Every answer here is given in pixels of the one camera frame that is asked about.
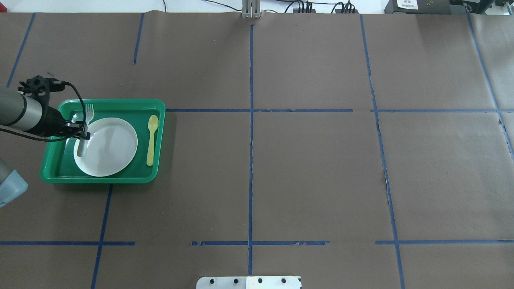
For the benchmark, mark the black computer box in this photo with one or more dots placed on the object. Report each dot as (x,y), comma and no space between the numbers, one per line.
(439,7)

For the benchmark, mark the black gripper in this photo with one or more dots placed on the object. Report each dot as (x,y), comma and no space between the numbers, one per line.
(51,120)

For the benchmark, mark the orange black electronics module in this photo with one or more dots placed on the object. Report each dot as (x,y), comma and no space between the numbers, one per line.
(304,8)

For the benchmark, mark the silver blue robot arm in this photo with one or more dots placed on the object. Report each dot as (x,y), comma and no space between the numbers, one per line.
(33,118)

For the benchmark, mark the white round plate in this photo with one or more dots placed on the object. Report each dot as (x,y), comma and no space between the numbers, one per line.
(111,148)

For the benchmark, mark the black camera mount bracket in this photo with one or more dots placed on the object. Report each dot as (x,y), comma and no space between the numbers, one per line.
(41,86)

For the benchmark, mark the white pillar with base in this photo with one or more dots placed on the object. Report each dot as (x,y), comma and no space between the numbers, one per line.
(250,282)

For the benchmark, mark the yellow plastic spoon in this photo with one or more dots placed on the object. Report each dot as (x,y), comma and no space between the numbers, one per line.
(152,126)

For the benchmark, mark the white plastic fork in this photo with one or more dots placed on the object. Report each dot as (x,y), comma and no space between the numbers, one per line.
(82,142)

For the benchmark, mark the aluminium frame post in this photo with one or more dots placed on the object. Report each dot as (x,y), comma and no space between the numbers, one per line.
(251,9)

